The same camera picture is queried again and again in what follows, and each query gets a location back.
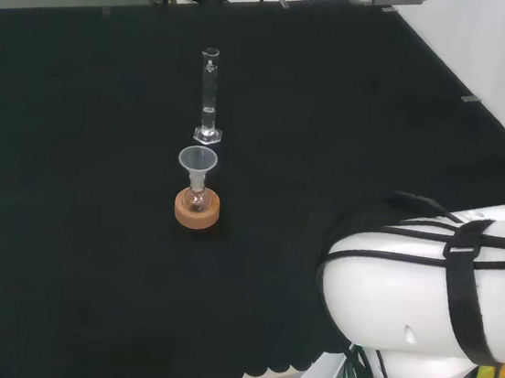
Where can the clear glass graduated cylinder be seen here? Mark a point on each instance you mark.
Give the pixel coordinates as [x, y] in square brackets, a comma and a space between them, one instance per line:
[208, 96]

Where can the clear round-bottom flask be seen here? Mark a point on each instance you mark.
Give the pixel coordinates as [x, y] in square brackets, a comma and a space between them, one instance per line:
[197, 199]

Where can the clear plastic funnel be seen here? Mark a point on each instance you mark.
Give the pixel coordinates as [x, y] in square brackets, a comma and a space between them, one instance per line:
[198, 160]

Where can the black bench cloth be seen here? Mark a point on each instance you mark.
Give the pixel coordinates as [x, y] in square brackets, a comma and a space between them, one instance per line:
[74, 176]

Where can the grey cloth clip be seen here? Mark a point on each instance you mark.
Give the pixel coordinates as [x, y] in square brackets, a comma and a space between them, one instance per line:
[471, 99]
[388, 9]
[282, 3]

